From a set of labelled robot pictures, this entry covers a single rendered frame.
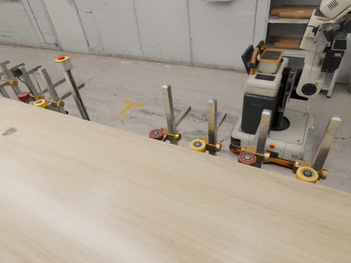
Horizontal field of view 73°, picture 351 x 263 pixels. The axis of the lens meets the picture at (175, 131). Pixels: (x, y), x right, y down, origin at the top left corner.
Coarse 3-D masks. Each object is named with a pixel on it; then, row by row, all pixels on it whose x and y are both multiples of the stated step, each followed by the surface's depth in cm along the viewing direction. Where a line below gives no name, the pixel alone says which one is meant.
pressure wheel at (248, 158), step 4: (244, 152) 113; (248, 152) 112; (240, 156) 111; (244, 156) 111; (248, 156) 110; (252, 156) 110; (240, 160) 109; (244, 160) 109; (248, 160) 109; (252, 160) 108; (248, 164) 107; (252, 164) 108
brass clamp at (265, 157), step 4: (244, 144) 123; (248, 148) 120; (252, 148) 120; (252, 152) 118; (264, 152) 117; (268, 152) 117; (256, 156) 118; (260, 156) 117; (264, 156) 116; (268, 156) 115; (256, 160) 119; (260, 160) 118; (264, 160) 116
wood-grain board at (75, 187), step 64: (0, 128) 152; (64, 128) 144; (0, 192) 109; (64, 192) 106; (128, 192) 102; (192, 192) 99; (256, 192) 96; (320, 192) 93; (0, 256) 85; (64, 256) 83; (128, 256) 81; (192, 256) 79; (256, 256) 77; (320, 256) 75
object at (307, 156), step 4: (312, 128) 131; (308, 132) 129; (312, 132) 129; (308, 136) 127; (312, 136) 126; (308, 140) 124; (312, 140) 124; (308, 144) 122; (312, 144) 122; (308, 148) 120; (304, 152) 121; (308, 152) 118; (304, 156) 116; (308, 156) 116; (304, 160) 114; (308, 160) 114
